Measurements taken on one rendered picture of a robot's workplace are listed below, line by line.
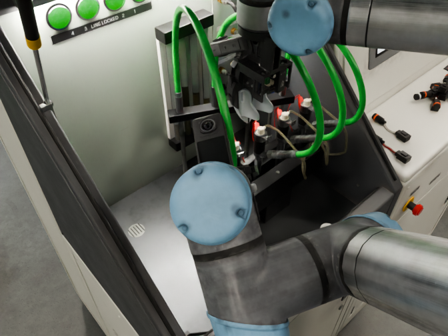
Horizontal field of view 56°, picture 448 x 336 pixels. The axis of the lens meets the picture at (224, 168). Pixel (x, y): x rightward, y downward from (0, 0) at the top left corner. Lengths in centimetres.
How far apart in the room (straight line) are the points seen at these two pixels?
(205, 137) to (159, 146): 62
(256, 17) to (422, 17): 27
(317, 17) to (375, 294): 28
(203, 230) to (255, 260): 6
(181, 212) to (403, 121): 101
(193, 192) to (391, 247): 17
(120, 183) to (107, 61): 37
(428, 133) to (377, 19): 83
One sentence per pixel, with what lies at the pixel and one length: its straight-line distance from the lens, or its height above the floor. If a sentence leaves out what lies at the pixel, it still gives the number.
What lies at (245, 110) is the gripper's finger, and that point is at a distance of 80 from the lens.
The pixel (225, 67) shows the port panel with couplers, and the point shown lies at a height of 110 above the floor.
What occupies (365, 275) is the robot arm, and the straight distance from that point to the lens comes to 40.
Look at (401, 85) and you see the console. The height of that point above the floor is 99.
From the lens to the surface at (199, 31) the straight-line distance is 71.
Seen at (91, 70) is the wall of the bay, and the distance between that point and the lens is 98.
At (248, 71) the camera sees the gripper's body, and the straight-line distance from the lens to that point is 73.
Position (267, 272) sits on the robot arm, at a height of 138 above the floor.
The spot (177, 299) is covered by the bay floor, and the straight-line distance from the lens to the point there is 104.
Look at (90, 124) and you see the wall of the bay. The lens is 104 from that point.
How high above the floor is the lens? 175
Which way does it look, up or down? 45 degrees down
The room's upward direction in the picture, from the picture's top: straight up
